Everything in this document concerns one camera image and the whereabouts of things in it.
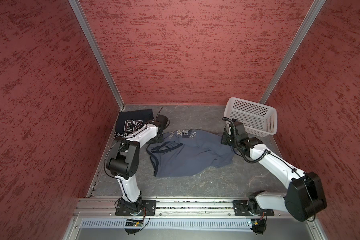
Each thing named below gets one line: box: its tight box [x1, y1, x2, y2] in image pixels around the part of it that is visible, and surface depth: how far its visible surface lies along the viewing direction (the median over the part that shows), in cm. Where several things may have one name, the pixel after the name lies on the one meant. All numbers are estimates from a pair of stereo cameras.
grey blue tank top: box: [146, 129, 234, 177], surface depth 93 cm
